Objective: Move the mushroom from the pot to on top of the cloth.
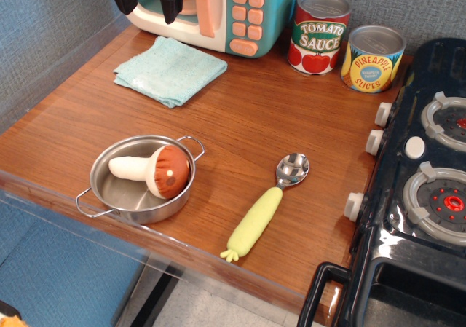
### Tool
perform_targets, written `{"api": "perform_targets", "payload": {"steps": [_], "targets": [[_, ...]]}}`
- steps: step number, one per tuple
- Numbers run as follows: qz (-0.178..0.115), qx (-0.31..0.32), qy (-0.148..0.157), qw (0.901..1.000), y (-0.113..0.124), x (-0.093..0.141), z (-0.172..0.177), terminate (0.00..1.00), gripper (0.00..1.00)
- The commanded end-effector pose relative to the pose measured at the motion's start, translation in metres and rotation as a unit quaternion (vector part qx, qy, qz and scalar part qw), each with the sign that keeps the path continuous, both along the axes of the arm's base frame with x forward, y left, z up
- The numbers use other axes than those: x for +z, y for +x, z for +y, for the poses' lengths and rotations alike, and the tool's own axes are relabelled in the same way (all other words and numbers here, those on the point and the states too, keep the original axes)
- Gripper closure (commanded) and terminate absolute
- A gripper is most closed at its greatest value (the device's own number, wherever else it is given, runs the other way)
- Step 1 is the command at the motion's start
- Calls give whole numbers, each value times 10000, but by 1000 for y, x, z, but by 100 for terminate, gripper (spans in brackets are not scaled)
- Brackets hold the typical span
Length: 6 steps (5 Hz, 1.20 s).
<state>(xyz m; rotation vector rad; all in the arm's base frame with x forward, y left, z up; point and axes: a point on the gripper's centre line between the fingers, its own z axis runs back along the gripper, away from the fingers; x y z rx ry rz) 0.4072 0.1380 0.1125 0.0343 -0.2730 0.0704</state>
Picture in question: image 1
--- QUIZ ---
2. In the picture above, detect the orange object at corner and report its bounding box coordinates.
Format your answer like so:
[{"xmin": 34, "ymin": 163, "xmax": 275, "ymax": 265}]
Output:
[{"xmin": 1, "ymin": 301, "xmax": 28, "ymax": 327}]

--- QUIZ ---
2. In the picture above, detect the spoon with yellow handle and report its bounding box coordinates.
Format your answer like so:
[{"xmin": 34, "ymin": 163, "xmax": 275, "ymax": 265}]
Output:
[{"xmin": 220, "ymin": 153, "xmax": 309, "ymax": 262}]

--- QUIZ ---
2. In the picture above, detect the tomato sauce can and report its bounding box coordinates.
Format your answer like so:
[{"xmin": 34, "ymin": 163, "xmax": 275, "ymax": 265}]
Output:
[{"xmin": 288, "ymin": 0, "xmax": 352, "ymax": 74}]

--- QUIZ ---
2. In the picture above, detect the pineapple slices can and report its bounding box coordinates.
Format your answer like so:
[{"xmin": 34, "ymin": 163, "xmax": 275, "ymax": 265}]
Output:
[{"xmin": 341, "ymin": 25, "xmax": 406, "ymax": 93}]

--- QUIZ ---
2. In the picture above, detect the light blue towel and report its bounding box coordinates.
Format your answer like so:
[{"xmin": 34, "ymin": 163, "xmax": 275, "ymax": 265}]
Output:
[{"xmin": 114, "ymin": 36, "xmax": 227, "ymax": 108}]

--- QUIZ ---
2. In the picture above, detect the black toy stove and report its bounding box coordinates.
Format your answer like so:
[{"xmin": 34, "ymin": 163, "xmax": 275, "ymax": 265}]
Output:
[{"xmin": 298, "ymin": 38, "xmax": 465, "ymax": 326}]

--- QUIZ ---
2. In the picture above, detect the teal toy microwave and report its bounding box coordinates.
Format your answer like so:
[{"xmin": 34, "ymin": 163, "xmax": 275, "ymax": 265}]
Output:
[{"xmin": 127, "ymin": 0, "xmax": 295, "ymax": 58}]

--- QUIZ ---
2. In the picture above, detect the plush brown white mushroom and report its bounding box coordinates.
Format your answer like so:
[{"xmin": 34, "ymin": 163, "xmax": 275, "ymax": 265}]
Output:
[{"xmin": 108, "ymin": 145, "xmax": 190, "ymax": 200}]

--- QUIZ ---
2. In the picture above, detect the small steel pot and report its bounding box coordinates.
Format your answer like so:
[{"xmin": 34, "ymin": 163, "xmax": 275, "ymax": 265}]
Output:
[{"xmin": 75, "ymin": 135, "xmax": 205, "ymax": 224}]

